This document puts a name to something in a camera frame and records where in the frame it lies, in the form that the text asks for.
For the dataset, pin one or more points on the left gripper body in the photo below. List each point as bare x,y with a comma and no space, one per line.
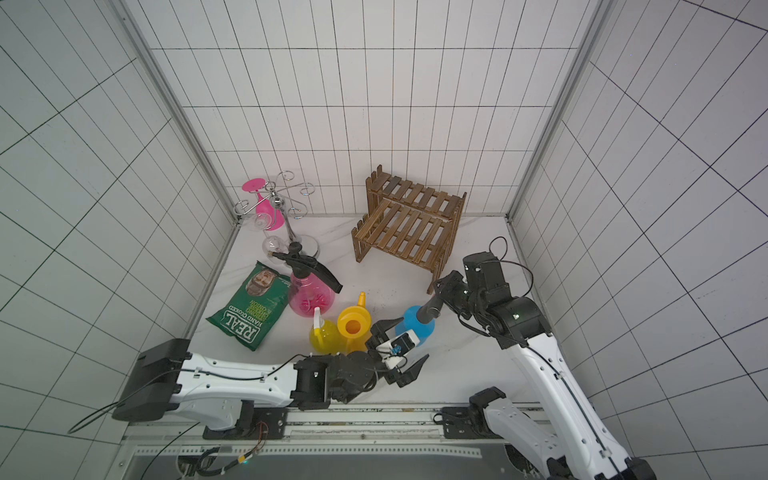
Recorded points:
353,394

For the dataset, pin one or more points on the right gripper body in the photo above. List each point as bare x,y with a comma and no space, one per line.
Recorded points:
450,287

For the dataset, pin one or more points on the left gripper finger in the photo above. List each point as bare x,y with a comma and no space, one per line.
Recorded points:
405,377
379,332

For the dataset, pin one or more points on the yellow watering can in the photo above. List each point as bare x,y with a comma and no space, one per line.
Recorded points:
354,325

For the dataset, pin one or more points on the blue spray bottle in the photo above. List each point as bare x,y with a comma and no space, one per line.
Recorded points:
421,320

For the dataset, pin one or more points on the small yellow spray bottle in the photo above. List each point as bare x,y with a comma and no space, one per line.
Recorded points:
325,337

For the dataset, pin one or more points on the pink pump sprayer bottle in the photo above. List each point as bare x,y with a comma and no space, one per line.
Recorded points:
312,284

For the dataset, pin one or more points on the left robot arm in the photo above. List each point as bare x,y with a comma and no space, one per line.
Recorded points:
234,400

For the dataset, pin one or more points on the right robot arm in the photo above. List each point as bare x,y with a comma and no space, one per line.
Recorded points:
579,445

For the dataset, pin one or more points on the wooden slatted shelf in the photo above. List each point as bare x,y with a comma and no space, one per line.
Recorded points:
410,221

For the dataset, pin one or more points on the green chips bag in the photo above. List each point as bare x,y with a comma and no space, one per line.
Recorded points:
255,307

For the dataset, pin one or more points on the clear wine glass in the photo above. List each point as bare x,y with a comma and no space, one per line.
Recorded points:
272,244

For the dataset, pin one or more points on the pink wine glass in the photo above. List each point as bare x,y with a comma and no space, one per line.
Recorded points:
267,216

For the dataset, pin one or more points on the chrome wine glass rack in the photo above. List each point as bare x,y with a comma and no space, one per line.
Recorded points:
292,209

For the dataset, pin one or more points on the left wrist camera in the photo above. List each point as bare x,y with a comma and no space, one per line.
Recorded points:
394,352

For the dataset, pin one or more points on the aluminium mounting rail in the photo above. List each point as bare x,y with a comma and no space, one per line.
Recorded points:
345,430

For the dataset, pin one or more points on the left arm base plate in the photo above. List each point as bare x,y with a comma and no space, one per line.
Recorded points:
253,424

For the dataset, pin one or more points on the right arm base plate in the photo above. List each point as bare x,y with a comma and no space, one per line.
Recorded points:
468,422

